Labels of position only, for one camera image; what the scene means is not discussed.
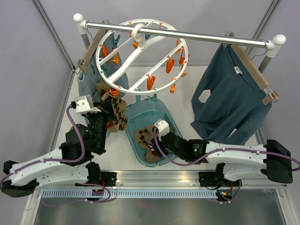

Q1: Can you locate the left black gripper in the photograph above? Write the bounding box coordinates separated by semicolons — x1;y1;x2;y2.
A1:
87;97;119;152

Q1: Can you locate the beige orange argyle sock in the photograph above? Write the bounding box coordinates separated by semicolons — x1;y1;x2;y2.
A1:
96;81;128;133

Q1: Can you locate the teal clip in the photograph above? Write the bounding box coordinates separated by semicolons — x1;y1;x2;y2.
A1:
135;95;141;104
147;93;158;102

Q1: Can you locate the white round clip hanger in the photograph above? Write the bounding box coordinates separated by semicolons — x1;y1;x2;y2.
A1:
95;17;189;96

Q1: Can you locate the brown argyle sock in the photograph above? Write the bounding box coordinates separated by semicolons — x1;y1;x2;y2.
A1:
134;128;150;150

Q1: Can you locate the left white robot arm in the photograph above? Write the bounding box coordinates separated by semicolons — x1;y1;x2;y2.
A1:
0;100;115;198

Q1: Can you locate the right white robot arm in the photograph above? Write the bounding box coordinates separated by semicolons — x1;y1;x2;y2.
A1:
151;133;293;185

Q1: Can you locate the orange clip front left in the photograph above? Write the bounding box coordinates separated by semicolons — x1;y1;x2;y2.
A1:
109;88;119;97

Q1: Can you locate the teal clip front left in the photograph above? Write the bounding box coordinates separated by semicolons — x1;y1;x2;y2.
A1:
147;93;158;102

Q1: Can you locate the left beige clothes hanger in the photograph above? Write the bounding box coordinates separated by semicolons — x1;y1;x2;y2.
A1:
77;29;107;74

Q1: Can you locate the beige clothes hanger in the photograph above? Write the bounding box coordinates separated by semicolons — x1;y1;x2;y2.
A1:
231;45;280;105
77;29;107;74

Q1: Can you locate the orange clip right rim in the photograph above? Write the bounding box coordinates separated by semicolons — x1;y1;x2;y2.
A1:
170;78;177;93

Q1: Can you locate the right beige clothes hanger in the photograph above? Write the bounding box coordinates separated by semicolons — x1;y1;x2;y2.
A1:
231;45;280;105

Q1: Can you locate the teal plastic basin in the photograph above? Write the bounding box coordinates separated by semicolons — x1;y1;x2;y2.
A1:
125;98;182;167

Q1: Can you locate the blue denim garment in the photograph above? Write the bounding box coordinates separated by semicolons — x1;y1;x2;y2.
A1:
77;29;129;106

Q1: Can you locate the teal long sleeve shirt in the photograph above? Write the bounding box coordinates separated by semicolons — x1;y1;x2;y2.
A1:
191;44;272;145

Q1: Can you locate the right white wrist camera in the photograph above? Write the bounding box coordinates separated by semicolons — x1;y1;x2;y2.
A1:
154;120;170;138

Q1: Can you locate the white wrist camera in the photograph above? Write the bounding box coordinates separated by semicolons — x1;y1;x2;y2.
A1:
154;120;170;138
75;95;102;114

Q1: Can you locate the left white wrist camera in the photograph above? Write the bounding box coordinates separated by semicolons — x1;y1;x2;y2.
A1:
75;95;102;114

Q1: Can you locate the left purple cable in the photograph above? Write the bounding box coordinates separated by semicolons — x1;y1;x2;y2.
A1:
0;105;112;207

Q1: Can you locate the purple cable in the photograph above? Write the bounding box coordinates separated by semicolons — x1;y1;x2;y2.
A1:
0;105;112;207
154;127;300;204

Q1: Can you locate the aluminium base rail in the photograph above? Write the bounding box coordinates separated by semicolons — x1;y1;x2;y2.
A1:
113;170;287;189

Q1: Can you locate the white slotted cable duct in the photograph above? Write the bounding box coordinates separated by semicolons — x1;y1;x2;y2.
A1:
42;188;217;200

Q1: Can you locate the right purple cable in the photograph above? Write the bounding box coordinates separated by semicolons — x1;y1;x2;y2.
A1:
154;127;300;204

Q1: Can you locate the metal clothes rack rail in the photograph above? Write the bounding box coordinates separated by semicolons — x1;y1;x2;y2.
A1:
73;13;286;58

